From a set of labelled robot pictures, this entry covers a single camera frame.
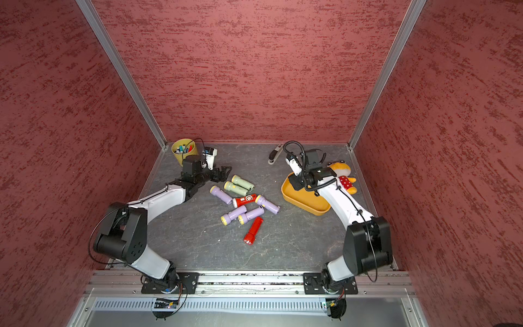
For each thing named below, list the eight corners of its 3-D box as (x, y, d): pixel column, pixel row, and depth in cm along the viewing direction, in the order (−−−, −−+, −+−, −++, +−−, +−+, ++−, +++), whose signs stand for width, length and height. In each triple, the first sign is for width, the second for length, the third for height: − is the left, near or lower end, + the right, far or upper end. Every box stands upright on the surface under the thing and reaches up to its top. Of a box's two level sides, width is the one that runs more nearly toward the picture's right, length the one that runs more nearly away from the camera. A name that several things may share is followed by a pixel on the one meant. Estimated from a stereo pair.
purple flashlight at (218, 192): (208, 192, 100) (207, 189, 98) (214, 186, 103) (213, 183, 101) (228, 205, 96) (227, 203, 94) (234, 199, 98) (233, 196, 96)
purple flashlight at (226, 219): (224, 227, 90) (223, 224, 87) (220, 220, 92) (218, 217, 89) (246, 211, 94) (246, 208, 92) (242, 205, 97) (241, 202, 94)
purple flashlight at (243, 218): (240, 225, 90) (239, 223, 87) (237, 218, 92) (237, 215, 90) (265, 215, 93) (265, 212, 91) (262, 208, 95) (262, 205, 93)
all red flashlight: (243, 242, 85) (243, 240, 84) (256, 217, 93) (256, 215, 91) (251, 246, 84) (251, 244, 83) (264, 221, 92) (264, 219, 90)
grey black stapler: (267, 163, 115) (267, 157, 111) (277, 147, 123) (278, 142, 119) (272, 165, 114) (272, 160, 110) (283, 149, 122) (283, 144, 118)
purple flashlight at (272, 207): (254, 202, 98) (254, 199, 95) (258, 197, 100) (258, 194, 97) (276, 215, 93) (276, 212, 91) (280, 209, 95) (280, 206, 93)
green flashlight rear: (231, 183, 105) (230, 179, 102) (235, 178, 108) (234, 173, 104) (250, 193, 102) (249, 189, 98) (254, 188, 104) (254, 183, 100)
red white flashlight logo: (234, 208, 94) (233, 205, 92) (232, 201, 97) (232, 198, 95) (257, 202, 96) (257, 199, 94) (255, 195, 99) (255, 192, 97)
